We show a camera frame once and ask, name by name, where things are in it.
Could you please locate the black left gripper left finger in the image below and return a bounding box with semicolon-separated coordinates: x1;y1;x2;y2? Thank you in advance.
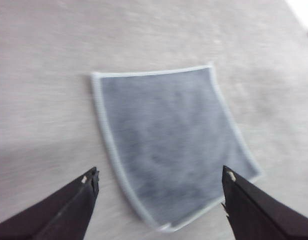
0;166;100;240

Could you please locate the purple towel with grey hem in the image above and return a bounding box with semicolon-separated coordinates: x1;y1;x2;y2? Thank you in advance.
90;63;265;227

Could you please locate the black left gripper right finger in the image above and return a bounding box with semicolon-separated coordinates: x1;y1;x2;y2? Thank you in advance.
221;164;308;240

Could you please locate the grey table cloth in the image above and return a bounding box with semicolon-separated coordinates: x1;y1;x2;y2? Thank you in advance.
0;0;308;240

